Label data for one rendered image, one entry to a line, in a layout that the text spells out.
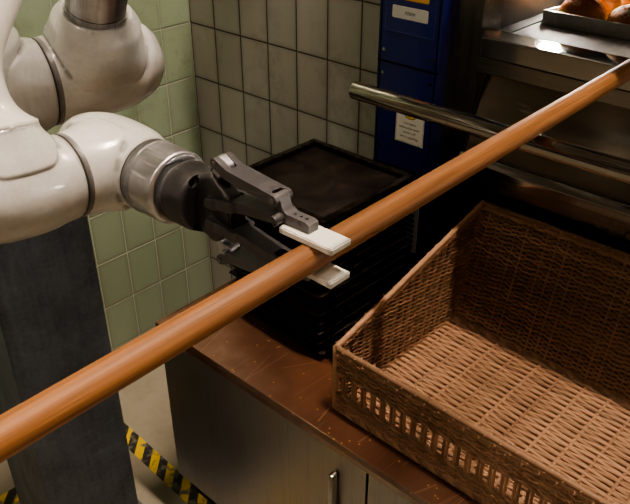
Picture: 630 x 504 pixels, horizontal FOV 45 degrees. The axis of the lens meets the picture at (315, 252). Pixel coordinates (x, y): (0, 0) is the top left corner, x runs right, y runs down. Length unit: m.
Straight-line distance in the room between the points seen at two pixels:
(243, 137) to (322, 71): 0.39
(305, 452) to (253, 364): 0.21
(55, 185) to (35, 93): 0.50
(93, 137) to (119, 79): 0.48
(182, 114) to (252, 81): 0.28
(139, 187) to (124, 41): 0.52
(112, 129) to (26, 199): 0.14
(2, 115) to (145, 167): 0.16
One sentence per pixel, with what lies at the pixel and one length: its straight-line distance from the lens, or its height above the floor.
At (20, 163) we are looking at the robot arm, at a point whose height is 1.26.
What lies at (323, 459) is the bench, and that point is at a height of 0.50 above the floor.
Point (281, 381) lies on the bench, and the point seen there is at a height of 0.58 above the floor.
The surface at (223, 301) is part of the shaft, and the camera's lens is 0.67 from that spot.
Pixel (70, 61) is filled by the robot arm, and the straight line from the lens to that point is 1.36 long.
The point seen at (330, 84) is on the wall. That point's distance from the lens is 1.84.
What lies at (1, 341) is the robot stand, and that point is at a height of 0.73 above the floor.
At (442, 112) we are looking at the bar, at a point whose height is 1.17.
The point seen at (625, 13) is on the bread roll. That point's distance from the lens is 1.64.
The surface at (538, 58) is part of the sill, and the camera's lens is 1.52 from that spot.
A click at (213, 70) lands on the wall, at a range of 2.15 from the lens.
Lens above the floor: 1.59
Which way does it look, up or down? 31 degrees down
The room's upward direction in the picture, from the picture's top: straight up
